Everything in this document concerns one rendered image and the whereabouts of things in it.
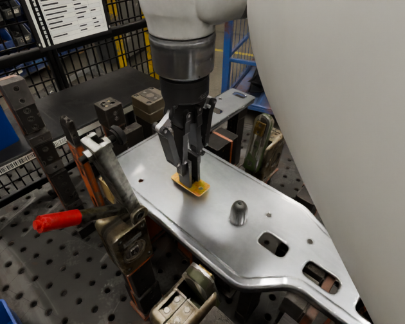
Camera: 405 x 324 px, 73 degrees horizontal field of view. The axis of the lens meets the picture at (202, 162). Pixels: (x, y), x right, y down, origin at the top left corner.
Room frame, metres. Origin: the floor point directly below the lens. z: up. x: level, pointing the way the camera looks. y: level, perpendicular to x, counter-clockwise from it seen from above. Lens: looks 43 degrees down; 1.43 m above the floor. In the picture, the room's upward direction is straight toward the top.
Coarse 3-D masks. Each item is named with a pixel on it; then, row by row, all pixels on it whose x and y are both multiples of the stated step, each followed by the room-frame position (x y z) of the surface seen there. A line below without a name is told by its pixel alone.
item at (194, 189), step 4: (176, 172) 0.42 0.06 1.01; (172, 176) 0.40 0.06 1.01; (176, 176) 0.40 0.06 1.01; (192, 176) 0.39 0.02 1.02; (176, 180) 0.39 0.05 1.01; (192, 180) 0.38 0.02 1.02; (200, 180) 0.39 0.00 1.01; (180, 184) 0.38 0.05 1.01; (192, 184) 0.38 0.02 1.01; (196, 184) 0.38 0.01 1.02; (200, 184) 0.38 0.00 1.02; (204, 184) 0.38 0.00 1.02; (208, 184) 0.38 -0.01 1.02; (188, 188) 0.37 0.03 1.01; (192, 188) 0.37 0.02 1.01; (196, 188) 0.37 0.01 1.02; (204, 188) 0.37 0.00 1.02; (208, 188) 0.37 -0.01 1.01; (192, 192) 0.36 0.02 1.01; (196, 192) 0.36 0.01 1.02; (200, 192) 0.36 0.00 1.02
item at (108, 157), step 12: (120, 132) 0.29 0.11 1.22; (84, 144) 0.26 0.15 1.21; (96, 144) 0.26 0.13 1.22; (108, 144) 0.26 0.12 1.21; (120, 144) 0.29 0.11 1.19; (84, 156) 0.25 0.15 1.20; (96, 156) 0.25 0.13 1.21; (108, 156) 0.26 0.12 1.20; (96, 168) 0.28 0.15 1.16; (108, 168) 0.26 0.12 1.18; (120, 168) 0.27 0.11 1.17; (108, 180) 0.26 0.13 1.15; (120, 180) 0.26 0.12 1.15; (120, 192) 0.26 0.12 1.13; (132, 192) 0.27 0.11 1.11; (132, 204) 0.27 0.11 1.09
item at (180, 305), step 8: (184, 280) 0.16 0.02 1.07; (176, 288) 0.15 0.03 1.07; (184, 288) 0.16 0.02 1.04; (168, 296) 0.14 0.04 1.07; (176, 296) 0.14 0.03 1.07; (184, 296) 0.14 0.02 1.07; (216, 296) 0.14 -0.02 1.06; (160, 304) 0.13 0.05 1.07; (168, 304) 0.13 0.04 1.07; (176, 304) 0.13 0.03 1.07; (184, 304) 0.13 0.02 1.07; (192, 304) 0.13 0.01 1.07; (208, 304) 0.13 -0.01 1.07; (216, 304) 0.14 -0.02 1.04; (152, 312) 0.12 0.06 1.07; (160, 312) 0.12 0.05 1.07; (168, 312) 0.12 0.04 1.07; (176, 312) 0.12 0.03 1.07; (184, 312) 0.12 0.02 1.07; (192, 312) 0.12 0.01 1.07; (200, 312) 0.12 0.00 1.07; (152, 320) 0.11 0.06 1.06; (160, 320) 0.11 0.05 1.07; (168, 320) 0.11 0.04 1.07; (176, 320) 0.11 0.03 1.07; (184, 320) 0.11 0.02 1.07; (192, 320) 0.11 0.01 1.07; (200, 320) 0.11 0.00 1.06
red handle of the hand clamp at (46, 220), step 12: (120, 204) 0.27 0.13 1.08; (48, 216) 0.20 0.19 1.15; (60, 216) 0.21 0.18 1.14; (72, 216) 0.22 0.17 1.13; (84, 216) 0.23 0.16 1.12; (96, 216) 0.24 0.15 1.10; (108, 216) 0.25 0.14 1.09; (36, 228) 0.19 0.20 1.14; (48, 228) 0.19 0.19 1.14; (60, 228) 0.20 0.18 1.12
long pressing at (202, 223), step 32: (128, 160) 0.47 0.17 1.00; (160, 160) 0.47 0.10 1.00; (224, 160) 0.47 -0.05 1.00; (160, 192) 0.37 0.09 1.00; (224, 192) 0.37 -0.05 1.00; (256, 192) 0.37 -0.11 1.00; (160, 224) 0.29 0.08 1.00; (192, 224) 0.29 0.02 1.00; (224, 224) 0.29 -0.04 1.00; (256, 224) 0.29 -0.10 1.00; (288, 224) 0.29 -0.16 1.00; (320, 224) 0.29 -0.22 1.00; (224, 256) 0.23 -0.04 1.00; (256, 256) 0.23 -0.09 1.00; (288, 256) 0.23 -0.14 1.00; (320, 256) 0.23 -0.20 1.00; (256, 288) 0.18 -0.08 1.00; (288, 288) 0.18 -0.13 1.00; (320, 288) 0.18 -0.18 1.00; (352, 288) 0.18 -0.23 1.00; (352, 320) 0.13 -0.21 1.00
